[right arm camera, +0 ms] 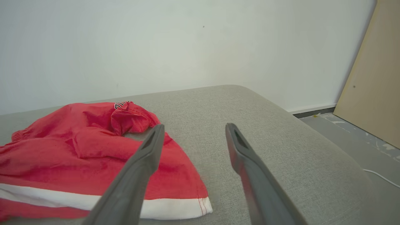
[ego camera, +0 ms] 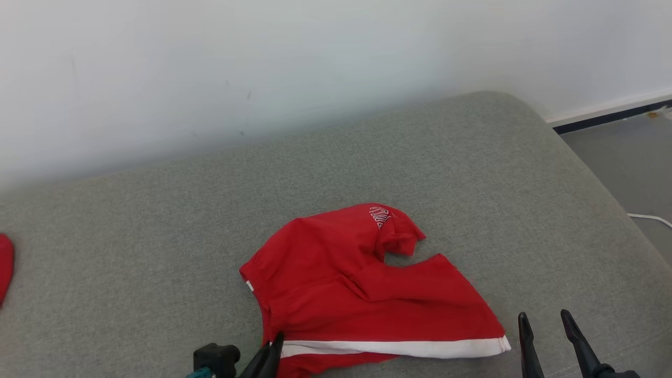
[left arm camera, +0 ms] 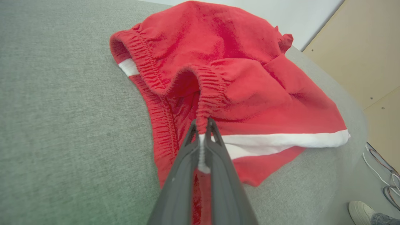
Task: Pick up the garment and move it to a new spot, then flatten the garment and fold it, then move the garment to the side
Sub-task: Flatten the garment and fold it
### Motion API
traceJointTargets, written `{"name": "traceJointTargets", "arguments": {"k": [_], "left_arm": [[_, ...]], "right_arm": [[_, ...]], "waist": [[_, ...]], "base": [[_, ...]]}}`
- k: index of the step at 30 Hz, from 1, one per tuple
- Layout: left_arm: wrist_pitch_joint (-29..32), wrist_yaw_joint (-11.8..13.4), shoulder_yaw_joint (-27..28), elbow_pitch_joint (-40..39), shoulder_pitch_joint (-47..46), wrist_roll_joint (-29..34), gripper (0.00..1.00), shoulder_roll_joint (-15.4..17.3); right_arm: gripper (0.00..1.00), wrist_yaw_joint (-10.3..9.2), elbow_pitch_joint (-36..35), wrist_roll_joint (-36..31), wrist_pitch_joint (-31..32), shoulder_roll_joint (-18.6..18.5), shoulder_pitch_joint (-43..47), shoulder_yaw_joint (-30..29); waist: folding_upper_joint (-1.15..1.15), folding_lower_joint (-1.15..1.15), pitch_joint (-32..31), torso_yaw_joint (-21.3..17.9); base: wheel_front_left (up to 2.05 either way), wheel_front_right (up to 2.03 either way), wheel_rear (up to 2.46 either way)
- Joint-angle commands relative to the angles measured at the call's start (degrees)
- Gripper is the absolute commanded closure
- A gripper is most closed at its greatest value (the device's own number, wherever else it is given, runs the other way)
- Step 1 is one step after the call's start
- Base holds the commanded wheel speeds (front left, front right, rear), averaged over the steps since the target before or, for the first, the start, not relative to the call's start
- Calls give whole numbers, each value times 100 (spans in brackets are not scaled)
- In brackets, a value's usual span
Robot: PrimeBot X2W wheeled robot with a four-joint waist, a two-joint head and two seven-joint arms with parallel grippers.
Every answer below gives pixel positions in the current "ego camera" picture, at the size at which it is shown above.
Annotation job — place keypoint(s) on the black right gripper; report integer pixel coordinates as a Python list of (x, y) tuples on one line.
[(614, 374)]

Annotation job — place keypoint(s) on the dark wall baseboard strip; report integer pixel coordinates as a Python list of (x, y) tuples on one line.
[(609, 118)]

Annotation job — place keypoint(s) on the grey fabric sofa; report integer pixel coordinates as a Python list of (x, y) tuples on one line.
[(157, 236)]

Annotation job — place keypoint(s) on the red jersey with white sleeves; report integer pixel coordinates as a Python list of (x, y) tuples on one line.
[(5, 268)]

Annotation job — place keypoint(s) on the red shorts with white hem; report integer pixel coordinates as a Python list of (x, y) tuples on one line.
[(336, 283)]

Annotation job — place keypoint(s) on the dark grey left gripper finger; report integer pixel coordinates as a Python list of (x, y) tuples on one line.
[(275, 357), (257, 365)]

